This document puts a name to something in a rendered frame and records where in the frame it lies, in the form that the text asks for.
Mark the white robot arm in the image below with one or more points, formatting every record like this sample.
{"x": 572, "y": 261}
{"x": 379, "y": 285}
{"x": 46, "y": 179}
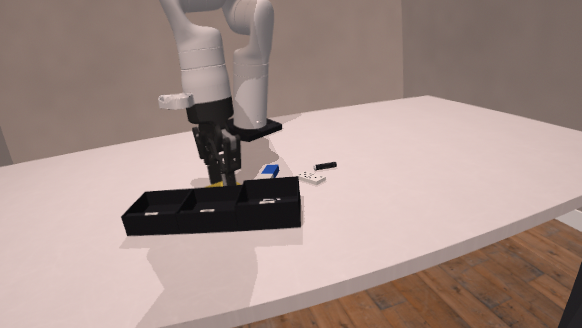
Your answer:
{"x": 201, "y": 55}

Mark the white domino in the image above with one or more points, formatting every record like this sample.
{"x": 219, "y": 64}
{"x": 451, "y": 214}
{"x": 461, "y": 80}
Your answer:
{"x": 311, "y": 177}

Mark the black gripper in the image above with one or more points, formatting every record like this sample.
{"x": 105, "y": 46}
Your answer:
{"x": 218, "y": 138}

